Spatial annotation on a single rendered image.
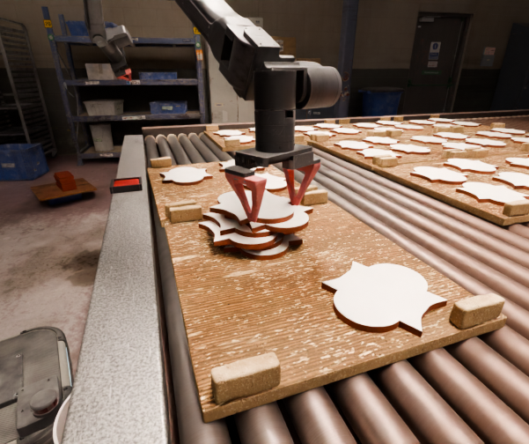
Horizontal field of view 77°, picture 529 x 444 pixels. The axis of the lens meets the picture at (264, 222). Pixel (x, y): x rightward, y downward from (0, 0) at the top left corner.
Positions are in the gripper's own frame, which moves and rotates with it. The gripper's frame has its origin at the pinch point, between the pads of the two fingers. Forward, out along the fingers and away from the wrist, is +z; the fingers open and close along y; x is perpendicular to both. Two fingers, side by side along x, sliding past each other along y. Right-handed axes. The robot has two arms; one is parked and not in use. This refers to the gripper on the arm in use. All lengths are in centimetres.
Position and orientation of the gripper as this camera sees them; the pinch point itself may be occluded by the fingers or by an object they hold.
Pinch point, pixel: (275, 207)
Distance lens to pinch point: 52.3
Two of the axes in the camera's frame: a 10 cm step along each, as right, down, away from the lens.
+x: -7.0, -2.7, 6.6
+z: 0.1, 9.2, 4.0
